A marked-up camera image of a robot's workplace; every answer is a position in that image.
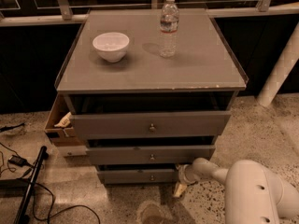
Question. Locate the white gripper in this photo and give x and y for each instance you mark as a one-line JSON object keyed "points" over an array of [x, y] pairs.
{"points": [[186, 174]]}

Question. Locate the grey bottom drawer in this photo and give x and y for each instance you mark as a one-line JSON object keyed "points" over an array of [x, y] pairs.
{"points": [[143, 176]]}

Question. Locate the grey drawer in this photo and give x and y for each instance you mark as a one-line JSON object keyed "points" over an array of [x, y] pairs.
{"points": [[150, 125], [148, 155], [143, 176]]}

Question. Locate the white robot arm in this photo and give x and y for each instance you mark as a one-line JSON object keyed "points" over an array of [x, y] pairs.
{"points": [[253, 193]]}

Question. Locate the grey middle drawer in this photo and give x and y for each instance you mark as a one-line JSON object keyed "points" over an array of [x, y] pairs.
{"points": [[148, 155]]}

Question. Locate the grey top drawer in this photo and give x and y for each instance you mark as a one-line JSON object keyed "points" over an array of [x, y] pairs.
{"points": [[150, 125]]}

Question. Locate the grey drawer cabinet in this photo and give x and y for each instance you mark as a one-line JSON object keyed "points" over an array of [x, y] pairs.
{"points": [[203, 75]]}

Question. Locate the cardboard box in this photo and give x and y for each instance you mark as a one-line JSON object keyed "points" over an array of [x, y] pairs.
{"points": [[60, 131]]}

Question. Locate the clear plastic water bottle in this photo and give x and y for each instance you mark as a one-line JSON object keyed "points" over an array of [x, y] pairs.
{"points": [[168, 28]]}

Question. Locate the white ceramic bowl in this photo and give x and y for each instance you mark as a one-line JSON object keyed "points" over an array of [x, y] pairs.
{"points": [[111, 46]]}

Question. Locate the black pole stand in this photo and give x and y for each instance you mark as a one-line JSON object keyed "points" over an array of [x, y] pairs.
{"points": [[30, 182]]}

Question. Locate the black power adapter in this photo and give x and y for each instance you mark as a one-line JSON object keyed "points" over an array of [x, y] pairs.
{"points": [[16, 160]]}

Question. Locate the white diagonal pillar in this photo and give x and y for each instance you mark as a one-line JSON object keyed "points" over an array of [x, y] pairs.
{"points": [[286, 62]]}

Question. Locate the metal window railing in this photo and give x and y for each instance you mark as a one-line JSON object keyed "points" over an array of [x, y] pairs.
{"points": [[62, 10]]}

